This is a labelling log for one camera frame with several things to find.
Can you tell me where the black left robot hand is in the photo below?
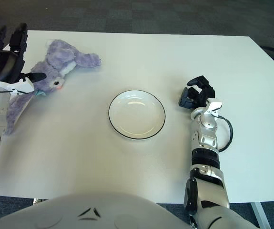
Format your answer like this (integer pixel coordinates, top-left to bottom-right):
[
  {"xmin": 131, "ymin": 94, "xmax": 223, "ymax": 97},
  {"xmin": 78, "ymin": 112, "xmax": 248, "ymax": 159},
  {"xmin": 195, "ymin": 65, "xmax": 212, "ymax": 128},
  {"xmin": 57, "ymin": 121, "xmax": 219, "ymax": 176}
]
[{"xmin": 0, "ymin": 22, "xmax": 47, "ymax": 83}]

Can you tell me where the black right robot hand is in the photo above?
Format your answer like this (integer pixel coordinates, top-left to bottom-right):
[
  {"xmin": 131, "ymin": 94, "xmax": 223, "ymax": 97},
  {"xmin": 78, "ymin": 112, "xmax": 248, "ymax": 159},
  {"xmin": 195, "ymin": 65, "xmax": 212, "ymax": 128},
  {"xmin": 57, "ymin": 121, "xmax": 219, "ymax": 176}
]
[{"xmin": 178, "ymin": 75, "xmax": 216, "ymax": 110}]

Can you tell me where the purple plush rabbit doll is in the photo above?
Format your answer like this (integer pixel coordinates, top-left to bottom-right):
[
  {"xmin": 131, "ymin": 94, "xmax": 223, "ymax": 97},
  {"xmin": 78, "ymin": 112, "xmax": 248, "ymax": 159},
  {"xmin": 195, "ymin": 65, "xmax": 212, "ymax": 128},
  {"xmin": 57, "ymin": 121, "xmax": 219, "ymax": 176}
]
[{"xmin": 3, "ymin": 39, "xmax": 103, "ymax": 136}]

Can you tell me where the white plate black rim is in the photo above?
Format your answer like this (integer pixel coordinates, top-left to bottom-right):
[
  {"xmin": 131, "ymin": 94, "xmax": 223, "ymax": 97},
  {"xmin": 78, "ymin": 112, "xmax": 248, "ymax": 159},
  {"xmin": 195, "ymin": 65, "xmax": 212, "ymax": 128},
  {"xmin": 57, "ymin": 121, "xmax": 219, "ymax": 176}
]
[{"xmin": 108, "ymin": 89, "xmax": 166, "ymax": 141}]

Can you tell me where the white table leg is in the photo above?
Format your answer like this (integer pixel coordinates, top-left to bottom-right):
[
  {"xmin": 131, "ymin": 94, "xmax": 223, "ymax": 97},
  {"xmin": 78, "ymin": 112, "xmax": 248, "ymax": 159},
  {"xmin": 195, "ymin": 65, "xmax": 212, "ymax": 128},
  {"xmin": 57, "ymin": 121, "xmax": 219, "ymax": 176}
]
[{"xmin": 250, "ymin": 202, "xmax": 270, "ymax": 229}]

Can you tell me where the grey robot torso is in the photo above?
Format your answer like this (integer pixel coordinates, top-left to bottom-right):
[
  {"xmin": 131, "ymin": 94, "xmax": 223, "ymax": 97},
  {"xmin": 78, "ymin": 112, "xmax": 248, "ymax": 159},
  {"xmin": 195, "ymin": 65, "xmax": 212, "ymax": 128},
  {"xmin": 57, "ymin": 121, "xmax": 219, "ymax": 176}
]
[{"xmin": 0, "ymin": 192, "xmax": 192, "ymax": 229}]

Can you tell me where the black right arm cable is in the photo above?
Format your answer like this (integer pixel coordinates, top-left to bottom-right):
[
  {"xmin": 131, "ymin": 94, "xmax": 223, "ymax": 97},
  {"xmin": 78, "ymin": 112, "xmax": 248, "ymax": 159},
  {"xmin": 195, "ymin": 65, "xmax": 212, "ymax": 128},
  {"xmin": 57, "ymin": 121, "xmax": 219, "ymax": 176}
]
[{"xmin": 216, "ymin": 115, "xmax": 234, "ymax": 152}]

